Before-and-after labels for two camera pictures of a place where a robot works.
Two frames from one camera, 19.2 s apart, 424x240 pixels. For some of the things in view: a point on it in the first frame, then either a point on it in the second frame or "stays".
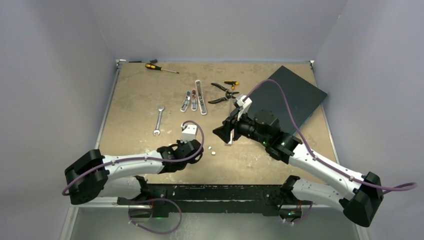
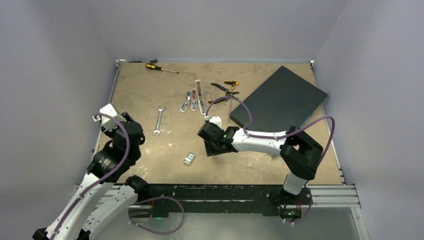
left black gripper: x=179 y=143 -> x=111 y=133
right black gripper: x=224 y=132 -> x=211 y=150
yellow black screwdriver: x=150 y=66 stays
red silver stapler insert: x=194 y=104 stays
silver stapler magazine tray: x=186 y=102 stays
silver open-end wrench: x=157 y=130 stays
